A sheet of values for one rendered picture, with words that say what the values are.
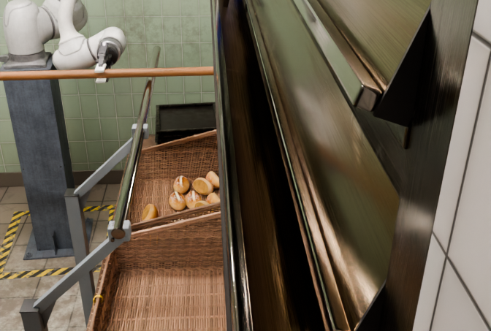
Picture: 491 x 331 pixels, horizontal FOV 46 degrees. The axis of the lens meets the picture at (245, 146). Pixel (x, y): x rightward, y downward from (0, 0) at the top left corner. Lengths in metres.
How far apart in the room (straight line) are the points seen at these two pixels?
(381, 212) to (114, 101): 2.91
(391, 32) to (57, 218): 2.70
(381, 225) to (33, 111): 2.33
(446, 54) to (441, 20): 0.03
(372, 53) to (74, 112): 3.06
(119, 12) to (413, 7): 2.83
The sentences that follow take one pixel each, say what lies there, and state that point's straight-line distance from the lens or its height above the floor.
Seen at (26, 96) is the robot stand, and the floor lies 0.87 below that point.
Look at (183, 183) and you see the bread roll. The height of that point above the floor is 0.64.
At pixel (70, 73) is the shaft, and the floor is 1.20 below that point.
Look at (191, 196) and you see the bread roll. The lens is 2.31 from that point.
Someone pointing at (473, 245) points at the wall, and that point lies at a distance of 0.39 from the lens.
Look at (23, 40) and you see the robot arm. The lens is 2.71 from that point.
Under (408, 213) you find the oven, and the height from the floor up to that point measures 1.63.
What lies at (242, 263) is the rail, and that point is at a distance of 0.73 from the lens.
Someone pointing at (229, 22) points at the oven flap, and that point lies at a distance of 1.78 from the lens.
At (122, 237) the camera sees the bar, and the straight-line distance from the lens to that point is 1.27.
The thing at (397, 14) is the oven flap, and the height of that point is 1.78.
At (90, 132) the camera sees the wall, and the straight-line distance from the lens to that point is 3.54.
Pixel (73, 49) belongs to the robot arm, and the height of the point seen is 1.19.
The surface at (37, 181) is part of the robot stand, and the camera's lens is 2.98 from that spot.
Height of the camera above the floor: 1.90
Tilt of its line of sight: 28 degrees down
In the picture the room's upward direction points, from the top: 1 degrees clockwise
